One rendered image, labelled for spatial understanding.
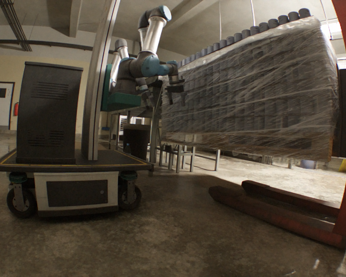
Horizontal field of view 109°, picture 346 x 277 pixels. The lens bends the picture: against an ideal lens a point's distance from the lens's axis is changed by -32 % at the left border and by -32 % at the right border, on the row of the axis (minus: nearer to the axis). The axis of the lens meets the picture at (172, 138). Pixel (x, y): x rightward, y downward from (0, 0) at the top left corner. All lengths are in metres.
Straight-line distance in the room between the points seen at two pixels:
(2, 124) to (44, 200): 7.75
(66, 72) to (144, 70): 0.43
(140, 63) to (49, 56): 7.78
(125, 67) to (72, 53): 7.60
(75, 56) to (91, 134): 7.56
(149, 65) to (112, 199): 0.76
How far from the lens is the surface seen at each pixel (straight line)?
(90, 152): 1.14
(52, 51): 8.73
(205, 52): 1.47
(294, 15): 1.10
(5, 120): 8.61
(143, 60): 1.01
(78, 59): 8.53
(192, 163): 2.45
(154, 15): 1.22
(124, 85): 1.06
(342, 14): 1.25
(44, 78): 1.03
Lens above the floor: 0.53
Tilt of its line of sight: 2 degrees down
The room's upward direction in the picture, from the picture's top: 4 degrees clockwise
